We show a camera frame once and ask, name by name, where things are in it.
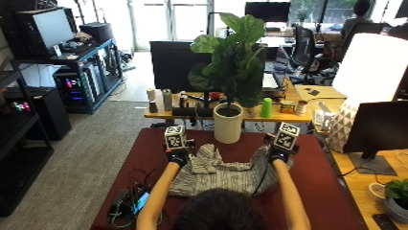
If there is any person's right hand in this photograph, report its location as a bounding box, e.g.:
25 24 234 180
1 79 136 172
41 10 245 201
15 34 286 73
265 133 300 165

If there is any person's left hand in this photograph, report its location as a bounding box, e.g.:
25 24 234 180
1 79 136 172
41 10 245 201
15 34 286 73
164 139 197 168

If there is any grey striped garment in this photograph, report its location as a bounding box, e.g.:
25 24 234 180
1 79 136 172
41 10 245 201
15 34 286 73
168 143 295 197

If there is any white marker cube right glove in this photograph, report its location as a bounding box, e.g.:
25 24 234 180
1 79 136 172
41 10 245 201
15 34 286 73
271 122 300 151

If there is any white marker cube glove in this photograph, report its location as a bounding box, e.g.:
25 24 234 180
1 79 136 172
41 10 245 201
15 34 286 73
271 122 300 151
164 125 187 150

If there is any white marker cube left glove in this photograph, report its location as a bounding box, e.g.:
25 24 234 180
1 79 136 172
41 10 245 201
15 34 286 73
164 125 187 150

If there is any green plastic cup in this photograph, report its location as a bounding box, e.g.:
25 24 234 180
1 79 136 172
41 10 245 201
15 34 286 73
261 97 274 119

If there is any small yellow box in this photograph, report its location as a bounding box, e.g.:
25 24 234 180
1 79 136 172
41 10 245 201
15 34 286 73
279 101 296 115

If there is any white cylindrical plant pot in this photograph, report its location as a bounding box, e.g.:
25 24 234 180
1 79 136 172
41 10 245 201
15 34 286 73
213 102 245 145

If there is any white can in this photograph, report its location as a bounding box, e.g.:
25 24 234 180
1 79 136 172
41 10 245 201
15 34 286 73
295 100 308 117

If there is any dark red table cloth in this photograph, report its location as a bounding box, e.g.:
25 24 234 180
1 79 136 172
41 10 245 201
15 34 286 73
89 127 370 230

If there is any wooden desk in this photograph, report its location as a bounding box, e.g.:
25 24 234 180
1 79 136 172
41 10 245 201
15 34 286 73
142 78 347 125

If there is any white patterned lamp base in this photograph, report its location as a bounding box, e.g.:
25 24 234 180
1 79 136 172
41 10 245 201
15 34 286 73
326 97 363 154

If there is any grey metal bottle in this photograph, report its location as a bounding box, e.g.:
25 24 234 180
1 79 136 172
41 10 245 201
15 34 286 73
161 88 173 112

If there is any the person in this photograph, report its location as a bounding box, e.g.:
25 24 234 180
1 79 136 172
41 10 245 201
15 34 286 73
170 187 269 230

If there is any black computer monitor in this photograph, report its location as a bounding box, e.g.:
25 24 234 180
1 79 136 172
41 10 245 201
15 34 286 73
342 101 408 176

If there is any white ceramic bowl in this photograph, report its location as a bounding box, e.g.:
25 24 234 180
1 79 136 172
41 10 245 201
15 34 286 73
367 182 388 203

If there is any black monitor back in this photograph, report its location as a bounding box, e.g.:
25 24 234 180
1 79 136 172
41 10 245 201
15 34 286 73
149 40 214 94

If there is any large leafy green plant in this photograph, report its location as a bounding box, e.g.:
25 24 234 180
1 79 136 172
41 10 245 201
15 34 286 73
187 12 267 109

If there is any small potted green plant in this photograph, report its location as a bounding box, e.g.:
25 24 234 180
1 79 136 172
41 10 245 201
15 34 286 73
383 178 408 224

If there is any black office chair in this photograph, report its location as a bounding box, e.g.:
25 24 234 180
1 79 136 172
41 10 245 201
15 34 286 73
290 26 336 86

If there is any blue metal shelf cart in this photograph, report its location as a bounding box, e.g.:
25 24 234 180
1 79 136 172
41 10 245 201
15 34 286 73
49 37 125 115

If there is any black smartphone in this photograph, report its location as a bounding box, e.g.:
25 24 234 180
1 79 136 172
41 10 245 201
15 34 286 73
371 213 400 230

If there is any white lamp shade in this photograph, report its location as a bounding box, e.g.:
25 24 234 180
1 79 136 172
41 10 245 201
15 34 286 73
330 32 408 104

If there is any black shelf rack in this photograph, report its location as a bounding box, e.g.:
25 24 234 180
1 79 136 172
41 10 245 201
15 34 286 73
0 58 56 219

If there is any monitor on blue cart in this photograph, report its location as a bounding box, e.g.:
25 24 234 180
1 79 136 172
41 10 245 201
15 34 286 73
15 7 78 58

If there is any electronics box with cables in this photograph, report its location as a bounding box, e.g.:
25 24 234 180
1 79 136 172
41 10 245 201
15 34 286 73
108 181 165 228

